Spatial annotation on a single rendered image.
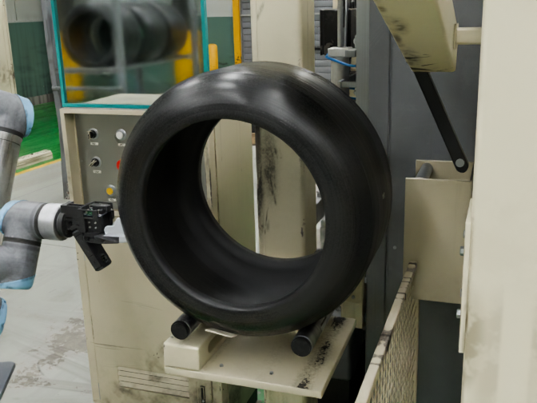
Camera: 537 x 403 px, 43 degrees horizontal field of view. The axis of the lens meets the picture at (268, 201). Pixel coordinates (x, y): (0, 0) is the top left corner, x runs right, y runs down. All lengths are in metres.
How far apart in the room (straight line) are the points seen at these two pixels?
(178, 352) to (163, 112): 0.54
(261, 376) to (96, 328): 1.21
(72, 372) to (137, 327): 0.84
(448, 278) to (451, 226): 0.13
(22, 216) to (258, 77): 0.72
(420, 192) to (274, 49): 0.49
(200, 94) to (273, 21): 0.40
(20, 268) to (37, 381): 1.61
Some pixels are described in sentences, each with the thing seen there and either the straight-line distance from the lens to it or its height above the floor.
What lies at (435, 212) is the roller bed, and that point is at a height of 1.12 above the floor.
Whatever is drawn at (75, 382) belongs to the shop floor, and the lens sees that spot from 3.26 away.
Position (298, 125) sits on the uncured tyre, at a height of 1.37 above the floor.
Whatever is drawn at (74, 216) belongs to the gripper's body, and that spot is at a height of 1.12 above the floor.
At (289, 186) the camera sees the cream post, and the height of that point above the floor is 1.14.
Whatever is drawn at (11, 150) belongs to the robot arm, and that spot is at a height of 1.20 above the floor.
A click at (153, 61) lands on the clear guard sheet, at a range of 2.27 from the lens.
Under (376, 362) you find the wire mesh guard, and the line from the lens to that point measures 1.21.
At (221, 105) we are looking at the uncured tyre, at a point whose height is 1.41.
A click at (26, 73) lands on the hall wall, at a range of 12.63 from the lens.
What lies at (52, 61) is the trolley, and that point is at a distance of 5.33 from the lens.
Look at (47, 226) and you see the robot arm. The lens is 1.71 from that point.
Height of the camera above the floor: 1.59
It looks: 16 degrees down
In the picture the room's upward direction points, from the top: 2 degrees counter-clockwise
